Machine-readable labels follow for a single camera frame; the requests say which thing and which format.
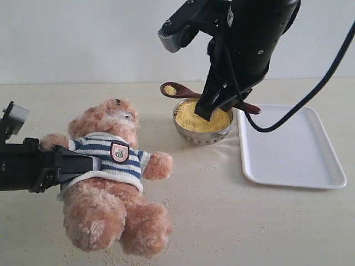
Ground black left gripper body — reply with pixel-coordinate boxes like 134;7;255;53
1;138;59;193

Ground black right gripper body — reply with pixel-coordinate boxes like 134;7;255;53
205;1;301;92

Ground dark red wooden spoon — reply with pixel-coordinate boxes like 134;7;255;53
160;82;261;115

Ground brown teddy bear striped sweater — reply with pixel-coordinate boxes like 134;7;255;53
39;97;174;260

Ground steel bowl of millet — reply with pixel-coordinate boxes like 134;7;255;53
173;98;234;146

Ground white plastic tray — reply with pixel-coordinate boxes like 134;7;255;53
237;107;347;190

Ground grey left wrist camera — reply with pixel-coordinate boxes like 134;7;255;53
1;101;29;144

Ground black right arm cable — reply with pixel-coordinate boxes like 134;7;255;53
221;22;355;132

